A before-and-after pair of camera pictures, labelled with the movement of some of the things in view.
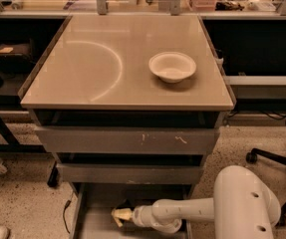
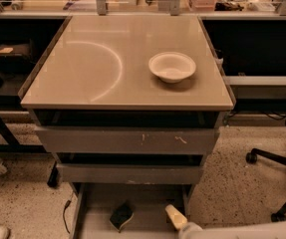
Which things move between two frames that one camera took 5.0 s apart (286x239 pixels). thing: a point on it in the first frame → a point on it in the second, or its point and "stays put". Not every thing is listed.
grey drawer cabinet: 129,105 stays put
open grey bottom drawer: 94,219 stays put
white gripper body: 138,215 → 189,231
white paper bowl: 171,67 stays put
